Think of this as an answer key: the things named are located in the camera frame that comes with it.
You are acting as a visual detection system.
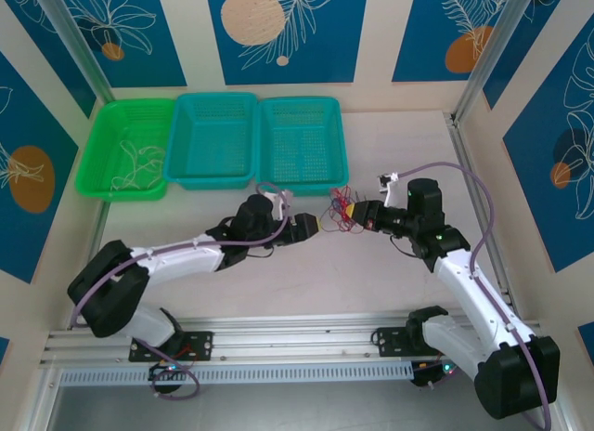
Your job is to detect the red thin cable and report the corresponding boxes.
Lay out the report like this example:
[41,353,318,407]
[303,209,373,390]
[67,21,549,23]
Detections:
[323,196,366,236]
[323,185,368,235]

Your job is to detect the teal fine-mesh plastic basket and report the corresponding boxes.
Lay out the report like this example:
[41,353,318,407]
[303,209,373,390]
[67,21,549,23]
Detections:
[253,96,351,198]

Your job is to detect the teal coarse-mesh plastic basket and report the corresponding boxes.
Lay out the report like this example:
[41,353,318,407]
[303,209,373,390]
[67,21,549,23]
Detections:
[162,92,260,191]

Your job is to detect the green plastic basket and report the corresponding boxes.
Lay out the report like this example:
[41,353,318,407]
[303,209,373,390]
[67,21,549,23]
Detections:
[74,98,176,203]

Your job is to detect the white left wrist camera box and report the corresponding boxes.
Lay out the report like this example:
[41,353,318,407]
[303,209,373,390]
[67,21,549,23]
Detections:
[271,189,294,221]

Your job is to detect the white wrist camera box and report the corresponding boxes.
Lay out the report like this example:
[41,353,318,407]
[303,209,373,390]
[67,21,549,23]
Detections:
[271,189,294,221]
[377,170,412,208]

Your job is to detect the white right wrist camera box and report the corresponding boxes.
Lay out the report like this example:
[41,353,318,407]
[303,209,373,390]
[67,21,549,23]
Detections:
[377,170,412,208]

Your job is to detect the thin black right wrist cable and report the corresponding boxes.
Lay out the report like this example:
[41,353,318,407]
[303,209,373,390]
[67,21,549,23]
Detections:
[389,233,420,259]

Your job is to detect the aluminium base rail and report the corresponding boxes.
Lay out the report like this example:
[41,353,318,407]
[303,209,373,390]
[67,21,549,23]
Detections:
[39,312,544,368]

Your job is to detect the white thin cable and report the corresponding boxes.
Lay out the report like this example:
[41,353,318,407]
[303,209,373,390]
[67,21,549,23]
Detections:
[110,140,141,190]
[134,142,167,184]

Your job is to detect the grey slotted cable duct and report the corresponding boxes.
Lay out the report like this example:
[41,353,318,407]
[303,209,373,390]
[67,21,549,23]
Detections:
[58,360,417,386]

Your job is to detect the aluminium frame post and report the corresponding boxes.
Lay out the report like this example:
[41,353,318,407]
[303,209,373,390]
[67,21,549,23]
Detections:
[454,0,545,122]
[32,0,116,105]

